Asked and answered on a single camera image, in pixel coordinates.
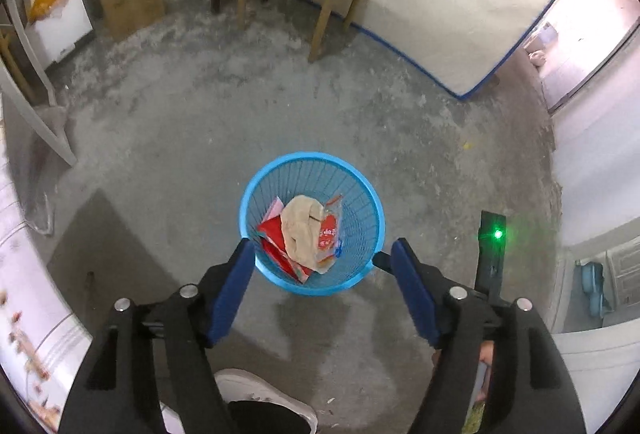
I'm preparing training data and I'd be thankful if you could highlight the red snack wrapper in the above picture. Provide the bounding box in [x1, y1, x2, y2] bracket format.
[257, 196, 313, 285]

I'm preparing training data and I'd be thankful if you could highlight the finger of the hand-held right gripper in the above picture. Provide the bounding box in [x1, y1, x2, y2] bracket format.
[372, 251, 396, 275]

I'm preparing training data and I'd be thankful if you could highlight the person's white shoe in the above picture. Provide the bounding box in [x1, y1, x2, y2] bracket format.
[215, 368, 319, 434]

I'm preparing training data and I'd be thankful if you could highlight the white cabinet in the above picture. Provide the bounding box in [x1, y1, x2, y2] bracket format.
[20, 0, 96, 69]

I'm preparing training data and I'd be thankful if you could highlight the white mattress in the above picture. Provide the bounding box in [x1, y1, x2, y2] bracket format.
[250, 0, 598, 102]

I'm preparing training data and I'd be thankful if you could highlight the cardboard box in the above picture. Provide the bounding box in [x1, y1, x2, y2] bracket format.
[98, 0, 167, 39]

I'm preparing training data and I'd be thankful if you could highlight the beige cloth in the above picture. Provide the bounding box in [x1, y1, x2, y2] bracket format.
[281, 195, 326, 272]

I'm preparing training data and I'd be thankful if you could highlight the clear packet with red label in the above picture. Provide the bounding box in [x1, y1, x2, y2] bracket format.
[314, 195, 346, 273]

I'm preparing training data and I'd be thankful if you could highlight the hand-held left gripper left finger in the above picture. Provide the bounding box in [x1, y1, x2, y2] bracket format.
[57, 238, 257, 434]

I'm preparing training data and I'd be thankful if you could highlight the blue plastic wastebasket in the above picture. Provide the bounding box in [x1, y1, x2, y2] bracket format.
[239, 152, 387, 297]

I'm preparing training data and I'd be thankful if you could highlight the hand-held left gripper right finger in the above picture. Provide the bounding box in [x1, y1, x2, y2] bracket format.
[390, 238, 588, 434]

